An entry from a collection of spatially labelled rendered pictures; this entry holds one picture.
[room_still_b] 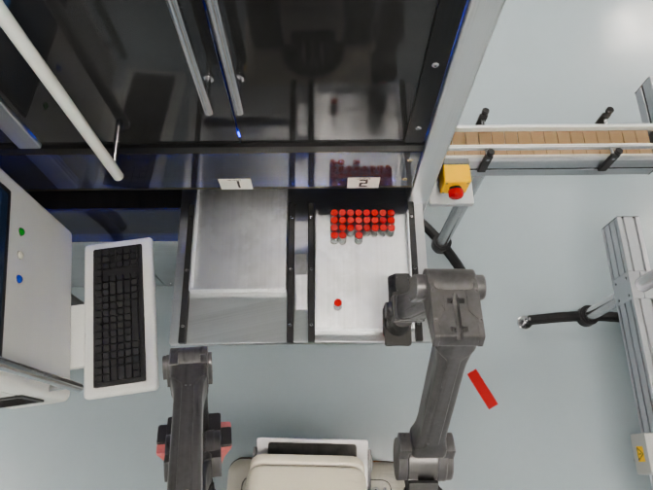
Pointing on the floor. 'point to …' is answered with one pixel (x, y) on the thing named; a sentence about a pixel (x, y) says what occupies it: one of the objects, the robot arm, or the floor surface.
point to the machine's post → (454, 91)
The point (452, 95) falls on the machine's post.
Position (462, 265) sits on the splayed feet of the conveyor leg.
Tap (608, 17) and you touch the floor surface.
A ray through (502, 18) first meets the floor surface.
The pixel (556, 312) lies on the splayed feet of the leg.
